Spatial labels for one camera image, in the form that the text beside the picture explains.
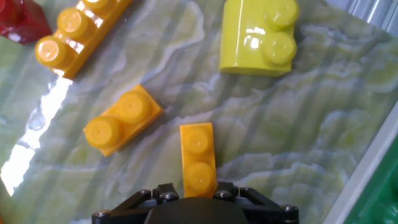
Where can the lime yellow square brick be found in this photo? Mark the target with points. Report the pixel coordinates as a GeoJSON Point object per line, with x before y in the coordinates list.
{"type": "Point", "coordinates": [245, 40]}

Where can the amber two-stud brick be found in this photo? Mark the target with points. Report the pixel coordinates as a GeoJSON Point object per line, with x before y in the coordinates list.
{"type": "Point", "coordinates": [124, 121]}

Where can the dark red brick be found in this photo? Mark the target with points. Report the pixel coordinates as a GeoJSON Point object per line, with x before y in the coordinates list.
{"type": "Point", "coordinates": [21, 21]}

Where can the amber thick long brick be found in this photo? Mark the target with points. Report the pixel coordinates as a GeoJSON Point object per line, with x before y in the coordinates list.
{"type": "Point", "coordinates": [81, 34]}

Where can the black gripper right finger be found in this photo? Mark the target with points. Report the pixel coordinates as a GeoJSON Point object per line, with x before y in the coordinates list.
{"type": "Point", "coordinates": [267, 211]}

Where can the green marble pattern mat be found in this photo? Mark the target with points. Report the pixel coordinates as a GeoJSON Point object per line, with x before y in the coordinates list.
{"type": "Point", "coordinates": [264, 124]}

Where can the amber four-stud brick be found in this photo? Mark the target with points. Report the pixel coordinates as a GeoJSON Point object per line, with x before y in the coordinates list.
{"type": "Point", "coordinates": [198, 155]}

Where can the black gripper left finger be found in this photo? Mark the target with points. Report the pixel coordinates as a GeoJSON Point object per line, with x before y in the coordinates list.
{"type": "Point", "coordinates": [130, 208]}

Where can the green studded baseplate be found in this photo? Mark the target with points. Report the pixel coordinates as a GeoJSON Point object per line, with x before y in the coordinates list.
{"type": "Point", "coordinates": [382, 193]}

